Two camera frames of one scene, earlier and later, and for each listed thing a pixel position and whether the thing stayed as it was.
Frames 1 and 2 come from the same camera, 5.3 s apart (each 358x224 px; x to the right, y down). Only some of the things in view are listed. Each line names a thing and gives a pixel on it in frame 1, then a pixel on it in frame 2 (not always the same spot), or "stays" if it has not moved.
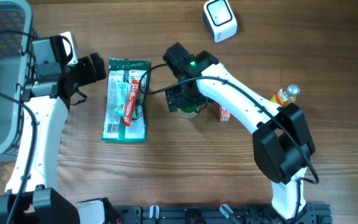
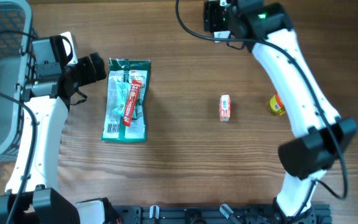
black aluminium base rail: [313, 213] stays
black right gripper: [179, 99] -> [211, 17]
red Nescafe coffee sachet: [131, 102] stays
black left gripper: [91, 75] stays
